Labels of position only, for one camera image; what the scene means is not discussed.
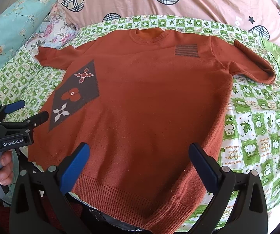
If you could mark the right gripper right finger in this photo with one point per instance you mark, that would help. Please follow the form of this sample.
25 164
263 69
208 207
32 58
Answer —
249 213

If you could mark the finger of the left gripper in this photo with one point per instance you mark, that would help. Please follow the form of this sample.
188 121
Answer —
10 108
28 124

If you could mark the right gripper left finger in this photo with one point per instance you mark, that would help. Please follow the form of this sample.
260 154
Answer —
39 203

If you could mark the rust orange knit sweater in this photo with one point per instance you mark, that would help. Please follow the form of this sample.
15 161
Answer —
139 99

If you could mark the teal floral pillow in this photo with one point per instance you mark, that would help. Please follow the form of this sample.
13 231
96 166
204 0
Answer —
18 23

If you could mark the white floral pillow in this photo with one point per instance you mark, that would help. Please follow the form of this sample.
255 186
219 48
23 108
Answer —
54 32

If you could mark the pink heart pattern quilt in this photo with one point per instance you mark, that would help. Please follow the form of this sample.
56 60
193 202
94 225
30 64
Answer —
262 17

